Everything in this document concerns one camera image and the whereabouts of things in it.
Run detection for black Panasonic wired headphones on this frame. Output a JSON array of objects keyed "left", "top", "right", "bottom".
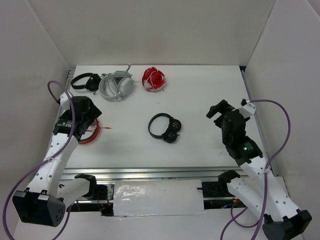
[{"left": 147, "top": 112, "right": 183, "bottom": 144}]

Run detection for grey white gaming headset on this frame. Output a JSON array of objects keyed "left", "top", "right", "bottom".
[{"left": 98, "top": 64, "right": 134, "bottom": 102}]

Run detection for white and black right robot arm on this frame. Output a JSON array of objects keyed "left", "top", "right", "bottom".
[{"left": 206, "top": 99, "right": 312, "bottom": 240}]

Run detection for red black headphones with cable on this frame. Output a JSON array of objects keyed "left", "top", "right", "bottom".
[{"left": 79, "top": 118, "right": 112, "bottom": 145}]

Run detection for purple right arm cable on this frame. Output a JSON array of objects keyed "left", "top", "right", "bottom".
[{"left": 220, "top": 99, "right": 292, "bottom": 240}]

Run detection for black headphones at back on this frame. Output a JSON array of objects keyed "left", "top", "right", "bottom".
[{"left": 70, "top": 72, "right": 102, "bottom": 93}]

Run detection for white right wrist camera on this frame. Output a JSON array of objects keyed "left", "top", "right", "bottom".
[{"left": 238, "top": 99, "right": 256, "bottom": 119}]

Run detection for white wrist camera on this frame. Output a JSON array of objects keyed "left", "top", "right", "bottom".
[
  {"left": 238, "top": 99, "right": 256, "bottom": 119},
  {"left": 58, "top": 92, "right": 70, "bottom": 112}
]

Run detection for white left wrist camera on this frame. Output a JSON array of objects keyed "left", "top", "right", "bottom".
[{"left": 58, "top": 92, "right": 70, "bottom": 112}]

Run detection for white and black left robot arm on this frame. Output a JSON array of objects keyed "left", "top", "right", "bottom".
[{"left": 12, "top": 96, "right": 102, "bottom": 227}]

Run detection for red white wrapped headphones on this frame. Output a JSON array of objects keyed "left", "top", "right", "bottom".
[{"left": 141, "top": 66, "right": 167, "bottom": 93}]

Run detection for white foil cover panel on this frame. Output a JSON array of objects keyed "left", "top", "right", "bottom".
[{"left": 113, "top": 180, "right": 205, "bottom": 217}]

